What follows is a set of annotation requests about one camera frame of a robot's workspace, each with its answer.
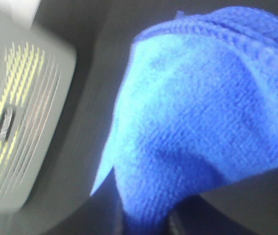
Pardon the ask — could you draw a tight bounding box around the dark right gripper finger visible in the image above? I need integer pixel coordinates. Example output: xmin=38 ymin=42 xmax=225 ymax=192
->
xmin=168 ymin=211 xmax=188 ymax=235

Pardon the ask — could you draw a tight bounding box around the blue microfiber towel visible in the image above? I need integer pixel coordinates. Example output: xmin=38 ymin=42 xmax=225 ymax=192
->
xmin=91 ymin=6 xmax=278 ymax=235

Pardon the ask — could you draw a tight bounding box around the grey perforated plastic basket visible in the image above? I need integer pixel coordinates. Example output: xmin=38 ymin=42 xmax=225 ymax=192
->
xmin=0 ymin=4 xmax=77 ymax=213

